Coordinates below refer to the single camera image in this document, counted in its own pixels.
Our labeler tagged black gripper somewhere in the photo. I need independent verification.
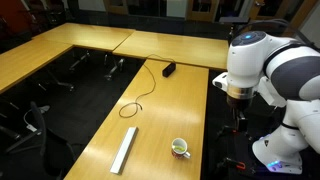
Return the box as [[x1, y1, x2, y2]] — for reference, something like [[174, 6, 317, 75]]
[[227, 94, 255, 133]]

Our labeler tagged white mug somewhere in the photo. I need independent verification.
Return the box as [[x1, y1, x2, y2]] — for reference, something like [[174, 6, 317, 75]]
[[170, 137, 192, 160]]

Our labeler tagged small black box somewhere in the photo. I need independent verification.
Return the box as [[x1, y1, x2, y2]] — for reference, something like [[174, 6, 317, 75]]
[[161, 62, 177, 79]]

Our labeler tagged wooden door with glass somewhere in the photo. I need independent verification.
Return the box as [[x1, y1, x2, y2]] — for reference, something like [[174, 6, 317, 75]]
[[185, 0, 220, 23], [102, 0, 129, 16]]

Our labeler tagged long white flat bar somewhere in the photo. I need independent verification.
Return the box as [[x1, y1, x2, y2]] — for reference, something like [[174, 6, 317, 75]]
[[109, 126, 139, 175]]

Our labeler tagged metal table leg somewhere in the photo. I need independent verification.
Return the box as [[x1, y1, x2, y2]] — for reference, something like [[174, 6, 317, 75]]
[[103, 53, 126, 82], [36, 68, 76, 93], [68, 49, 92, 72]]

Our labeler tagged black office chair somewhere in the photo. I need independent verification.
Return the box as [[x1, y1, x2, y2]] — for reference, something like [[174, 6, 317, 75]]
[[4, 100, 79, 180]]

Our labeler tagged red armchair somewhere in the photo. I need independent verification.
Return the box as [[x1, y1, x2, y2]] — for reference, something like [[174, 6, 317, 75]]
[[0, 0, 34, 34]]

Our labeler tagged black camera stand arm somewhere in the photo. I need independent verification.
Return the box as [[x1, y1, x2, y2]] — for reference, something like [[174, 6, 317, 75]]
[[227, 24, 236, 44]]

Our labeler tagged black power adapter with cable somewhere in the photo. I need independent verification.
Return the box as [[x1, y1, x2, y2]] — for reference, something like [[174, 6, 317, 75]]
[[118, 54, 176, 119]]

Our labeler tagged white charger with cord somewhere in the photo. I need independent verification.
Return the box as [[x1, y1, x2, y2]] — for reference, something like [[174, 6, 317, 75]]
[[23, 105, 51, 133]]

